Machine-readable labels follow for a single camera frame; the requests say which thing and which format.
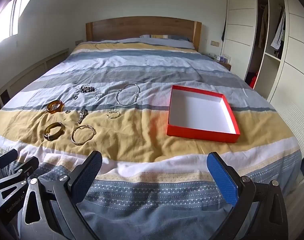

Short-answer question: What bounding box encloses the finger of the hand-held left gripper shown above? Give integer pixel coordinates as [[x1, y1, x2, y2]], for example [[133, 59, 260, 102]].
[[0, 156, 40, 193], [0, 149, 19, 171]]

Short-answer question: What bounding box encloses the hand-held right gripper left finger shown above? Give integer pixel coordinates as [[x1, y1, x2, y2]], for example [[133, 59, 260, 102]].
[[19, 151, 102, 240]]

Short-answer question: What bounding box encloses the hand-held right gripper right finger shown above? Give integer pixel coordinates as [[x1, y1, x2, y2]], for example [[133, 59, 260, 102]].
[[206, 151, 290, 240]]

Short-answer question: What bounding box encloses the thin gold hoop bangle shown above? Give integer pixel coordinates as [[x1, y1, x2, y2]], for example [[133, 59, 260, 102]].
[[71, 124, 95, 146]]

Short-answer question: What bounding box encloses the red shallow box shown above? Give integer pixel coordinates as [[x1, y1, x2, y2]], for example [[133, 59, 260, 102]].
[[166, 85, 241, 143]]

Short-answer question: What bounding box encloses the amber bangle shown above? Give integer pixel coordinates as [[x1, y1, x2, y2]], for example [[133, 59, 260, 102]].
[[47, 100, 64, 114]]

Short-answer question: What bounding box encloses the wooden nightstand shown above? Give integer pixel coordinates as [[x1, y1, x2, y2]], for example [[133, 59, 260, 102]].
[[214, 60, 232, 72]]

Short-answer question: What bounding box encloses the window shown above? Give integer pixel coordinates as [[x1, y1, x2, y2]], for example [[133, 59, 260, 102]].
[[0, 0, 26, 46]]

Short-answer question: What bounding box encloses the striped pillow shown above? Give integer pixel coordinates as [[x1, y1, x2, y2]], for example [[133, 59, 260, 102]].
[[139, 34, 192, 42]]

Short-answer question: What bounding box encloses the striped hanging shirt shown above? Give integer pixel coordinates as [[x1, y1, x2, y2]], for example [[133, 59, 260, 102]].
[[271, 7, 286, 55]]

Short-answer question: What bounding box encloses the beige hanging coat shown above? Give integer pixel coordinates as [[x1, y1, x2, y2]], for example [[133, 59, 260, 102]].
[[258, 4, 269, 48]]

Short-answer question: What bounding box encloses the wooden headboard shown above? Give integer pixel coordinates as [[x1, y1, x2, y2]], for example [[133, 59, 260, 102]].
[[85, 16, 202, 52]]

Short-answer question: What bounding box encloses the white wardrobe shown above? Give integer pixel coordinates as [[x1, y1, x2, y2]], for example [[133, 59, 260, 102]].
[[221, 0, 304, 135]]

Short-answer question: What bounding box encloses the silver chain necklace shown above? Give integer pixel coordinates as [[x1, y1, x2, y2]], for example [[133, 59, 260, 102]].
[[116, 83, 140, 106]]

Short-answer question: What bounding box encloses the white low wall cabinet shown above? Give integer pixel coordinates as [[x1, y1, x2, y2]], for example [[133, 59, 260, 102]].
[[0, 49, 70, 110]]

